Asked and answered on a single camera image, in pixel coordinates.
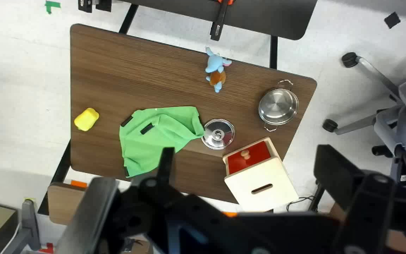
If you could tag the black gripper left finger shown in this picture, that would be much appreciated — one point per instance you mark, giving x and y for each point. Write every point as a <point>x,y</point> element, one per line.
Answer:
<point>91,212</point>

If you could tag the black perforated workbench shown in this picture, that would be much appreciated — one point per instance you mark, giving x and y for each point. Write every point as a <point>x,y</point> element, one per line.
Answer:
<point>259,15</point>

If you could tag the wooden box with red drawer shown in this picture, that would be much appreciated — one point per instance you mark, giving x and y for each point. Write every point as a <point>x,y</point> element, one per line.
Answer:
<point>259,180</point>

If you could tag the grey office chair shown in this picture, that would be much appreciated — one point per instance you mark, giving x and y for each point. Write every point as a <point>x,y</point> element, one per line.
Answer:
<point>401,107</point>

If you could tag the small brown cardboard box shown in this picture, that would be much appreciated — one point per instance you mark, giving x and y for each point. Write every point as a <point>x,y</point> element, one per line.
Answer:
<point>63,202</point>

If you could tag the green cloth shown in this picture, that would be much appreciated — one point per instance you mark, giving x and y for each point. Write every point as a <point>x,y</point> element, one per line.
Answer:
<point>155,135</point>

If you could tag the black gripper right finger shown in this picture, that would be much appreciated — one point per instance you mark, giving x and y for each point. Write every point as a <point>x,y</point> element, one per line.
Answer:
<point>369,212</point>

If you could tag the stainless steel pot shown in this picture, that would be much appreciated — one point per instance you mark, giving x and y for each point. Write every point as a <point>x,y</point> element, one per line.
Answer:
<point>277,107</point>

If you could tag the blue plush toy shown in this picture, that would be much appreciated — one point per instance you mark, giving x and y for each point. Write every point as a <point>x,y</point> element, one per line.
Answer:
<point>217,68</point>

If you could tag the green floor tape mark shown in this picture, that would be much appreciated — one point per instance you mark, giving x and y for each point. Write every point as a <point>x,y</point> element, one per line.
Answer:
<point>50,5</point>

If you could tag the black floor tape square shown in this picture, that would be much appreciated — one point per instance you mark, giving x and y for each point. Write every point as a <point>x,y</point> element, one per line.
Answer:
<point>392,20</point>

